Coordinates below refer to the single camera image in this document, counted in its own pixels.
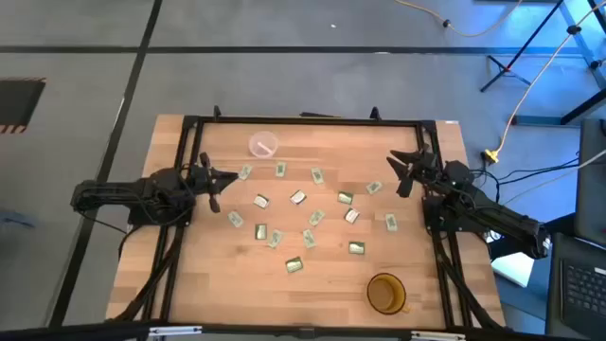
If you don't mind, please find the amber glass mug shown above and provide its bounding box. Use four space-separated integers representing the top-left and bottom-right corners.
365 272 412 316

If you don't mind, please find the black floor hatch striped border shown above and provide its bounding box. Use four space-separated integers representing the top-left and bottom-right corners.
0 76 47 135

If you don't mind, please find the black gantry beam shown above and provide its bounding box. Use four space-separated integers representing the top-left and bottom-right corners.
0 320 606 341

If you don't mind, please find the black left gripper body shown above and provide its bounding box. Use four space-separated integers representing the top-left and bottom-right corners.
188 151 224 215

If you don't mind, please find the yellow extension cord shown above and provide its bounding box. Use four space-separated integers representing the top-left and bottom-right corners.
394 0 525 39
482 0 606 166

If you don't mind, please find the black tripod stand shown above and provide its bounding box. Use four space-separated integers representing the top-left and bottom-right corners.
479 0 606 127

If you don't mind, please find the black metal bar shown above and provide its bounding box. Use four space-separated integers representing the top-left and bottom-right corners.
544 212 577 238

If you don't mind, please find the black laptop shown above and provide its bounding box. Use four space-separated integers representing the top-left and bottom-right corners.
544 117 606 340

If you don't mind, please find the black aluminium table frame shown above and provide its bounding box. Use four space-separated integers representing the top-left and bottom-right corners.
112 104 507 332

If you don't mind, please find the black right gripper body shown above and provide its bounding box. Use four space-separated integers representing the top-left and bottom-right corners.
396 150 446 199

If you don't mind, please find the white cable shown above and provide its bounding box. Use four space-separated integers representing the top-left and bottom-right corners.
501 149 606 207

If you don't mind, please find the white box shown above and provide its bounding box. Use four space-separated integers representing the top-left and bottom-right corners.
490 250 536 289

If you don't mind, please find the silver metal bracket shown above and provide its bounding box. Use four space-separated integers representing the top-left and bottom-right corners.
409 330 466 341
148 325 204 338

